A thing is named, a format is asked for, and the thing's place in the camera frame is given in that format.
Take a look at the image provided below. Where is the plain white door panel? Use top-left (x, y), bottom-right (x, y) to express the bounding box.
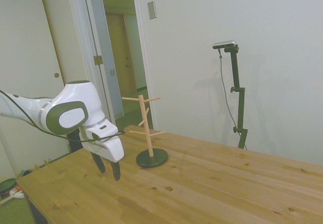
top-left (37, 0), bottom-right (98, 86)

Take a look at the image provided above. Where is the black camera stand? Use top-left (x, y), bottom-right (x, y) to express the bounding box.
top-left (224, 45), bottom-right (248, 149)

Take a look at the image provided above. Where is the green round floor item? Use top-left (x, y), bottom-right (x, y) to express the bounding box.
top-left (0, 178), bottom-right (19, 197)

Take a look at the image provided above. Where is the pale blue open door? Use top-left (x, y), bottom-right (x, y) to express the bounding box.
top-left (99, 0), bottom-right (126, 120)

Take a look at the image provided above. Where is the white door with round pull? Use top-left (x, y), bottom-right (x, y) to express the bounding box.
top-left (0, 0), bottom-right (66, 174)

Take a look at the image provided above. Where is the tan basket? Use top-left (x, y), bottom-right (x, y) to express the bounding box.
top-left (16, 167), bottom-right (36, 180)

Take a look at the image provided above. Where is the wooden mug tree black base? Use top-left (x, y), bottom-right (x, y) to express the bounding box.
top-left (121, 94), bottom-right (169, 169)

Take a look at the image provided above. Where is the brown wooden hallway door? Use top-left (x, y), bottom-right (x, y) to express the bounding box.
top-left (105, 13), bottom-right (138, 96)

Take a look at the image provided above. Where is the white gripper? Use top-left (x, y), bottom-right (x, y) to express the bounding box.
top-left (81, 127), bottom-right (125, 182)

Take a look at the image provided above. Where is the metal wall switch plate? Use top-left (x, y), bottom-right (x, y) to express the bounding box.
top-left (147, 1), bottom-right (157, 21)

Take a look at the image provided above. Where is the white door frame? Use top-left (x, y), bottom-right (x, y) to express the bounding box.
top-left (67, 0), bottom-right (158, 130)

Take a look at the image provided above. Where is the grey exterior camera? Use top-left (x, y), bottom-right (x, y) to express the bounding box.
top-left (212, 39), bottom-right (238, 50)

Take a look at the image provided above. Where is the white floor tool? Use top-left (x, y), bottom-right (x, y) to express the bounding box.
top-left (0, 189), bottom-right (25, 206)

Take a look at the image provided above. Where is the black box on floor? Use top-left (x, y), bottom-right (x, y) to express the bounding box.
top-left (67, 130), bottom-right (84, 154)

